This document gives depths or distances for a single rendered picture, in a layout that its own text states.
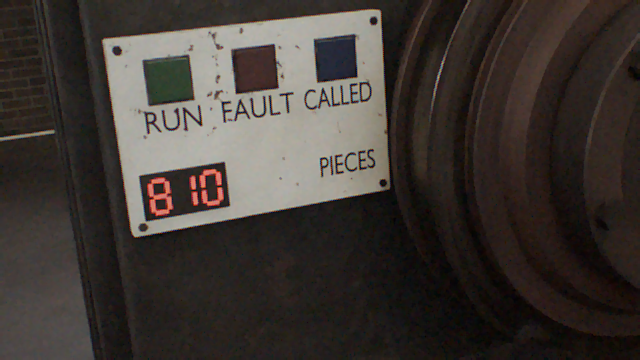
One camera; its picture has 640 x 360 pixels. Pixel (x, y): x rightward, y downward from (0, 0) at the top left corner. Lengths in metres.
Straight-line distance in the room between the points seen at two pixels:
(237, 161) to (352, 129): 0.12
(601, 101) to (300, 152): 0.29
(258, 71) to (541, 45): 0.25
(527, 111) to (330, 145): 0.21
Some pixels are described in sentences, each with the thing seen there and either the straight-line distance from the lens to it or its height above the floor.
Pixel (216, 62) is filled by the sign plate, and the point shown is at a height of 1.21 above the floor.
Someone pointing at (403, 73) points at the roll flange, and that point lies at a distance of 0.75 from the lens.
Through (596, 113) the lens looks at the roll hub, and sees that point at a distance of 0.68.
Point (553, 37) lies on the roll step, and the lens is 0.71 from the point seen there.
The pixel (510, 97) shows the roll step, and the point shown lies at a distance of 0.71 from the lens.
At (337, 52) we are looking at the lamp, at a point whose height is 1.21.
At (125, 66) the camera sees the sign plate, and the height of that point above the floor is 1.22.
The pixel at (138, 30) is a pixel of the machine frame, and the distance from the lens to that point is 0.77.
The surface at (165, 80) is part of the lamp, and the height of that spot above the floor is 1.20.
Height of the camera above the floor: 1.31
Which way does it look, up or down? 16 degrees down
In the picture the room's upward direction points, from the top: 5 degrees counter-clockwise
